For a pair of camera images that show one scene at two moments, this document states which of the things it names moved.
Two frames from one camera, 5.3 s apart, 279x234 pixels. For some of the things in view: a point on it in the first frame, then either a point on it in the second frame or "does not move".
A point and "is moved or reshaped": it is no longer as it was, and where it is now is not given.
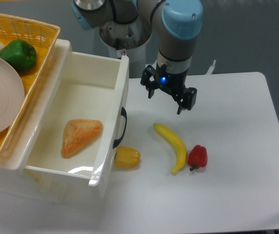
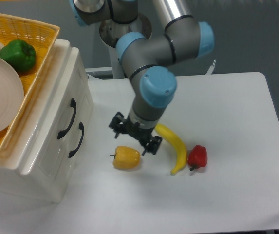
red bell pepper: [197, 157] does not move
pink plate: [3, 95] does not move
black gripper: [171, 83] → [120, 125]
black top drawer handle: [123, 112] → [73, 104]
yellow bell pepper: [126, 157] does not move
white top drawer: [81, 120] is moved or reshaped
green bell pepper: [20, 54] does not move
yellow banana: [179, 144] does not move
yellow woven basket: [43, 38] does not move
